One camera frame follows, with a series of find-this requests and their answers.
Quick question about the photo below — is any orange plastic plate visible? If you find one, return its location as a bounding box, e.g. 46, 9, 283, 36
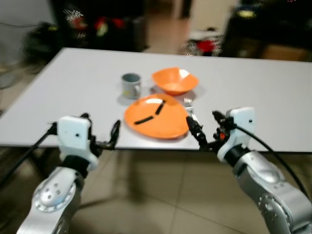
124, 94, 191, 140

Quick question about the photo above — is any red bag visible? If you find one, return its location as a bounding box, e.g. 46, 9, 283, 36
195, 39, 218, 55

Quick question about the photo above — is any black bag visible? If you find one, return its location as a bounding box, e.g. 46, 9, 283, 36
22, 22, 55, 54

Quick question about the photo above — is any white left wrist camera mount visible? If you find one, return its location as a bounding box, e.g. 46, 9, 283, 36
57, 116, 98, 170

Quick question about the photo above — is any grey ceramic mug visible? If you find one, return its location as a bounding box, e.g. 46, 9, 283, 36
121, 73, 142, 100

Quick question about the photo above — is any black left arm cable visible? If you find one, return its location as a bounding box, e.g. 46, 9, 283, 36
0, 123, 58, 188

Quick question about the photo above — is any brown cardboard box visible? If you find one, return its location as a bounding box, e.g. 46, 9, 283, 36
261, 44, 312, 61

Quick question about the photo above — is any silver metal fork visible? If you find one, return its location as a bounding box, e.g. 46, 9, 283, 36
184, 97, 198, 122

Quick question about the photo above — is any white framed chair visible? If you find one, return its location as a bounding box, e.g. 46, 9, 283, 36
188, 0, 239, 36

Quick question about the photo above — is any black shelf unit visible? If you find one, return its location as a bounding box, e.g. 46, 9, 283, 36
49, 0, 149, 53

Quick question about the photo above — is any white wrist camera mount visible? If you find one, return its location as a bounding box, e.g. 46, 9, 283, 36
57, 116, 98, 170
217, 107, 256, 164

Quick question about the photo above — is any orange plastic bowl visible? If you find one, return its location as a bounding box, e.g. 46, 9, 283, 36
152, 67, 199, 97

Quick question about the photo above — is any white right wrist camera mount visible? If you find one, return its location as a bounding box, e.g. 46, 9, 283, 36
217, 107, 256, 164

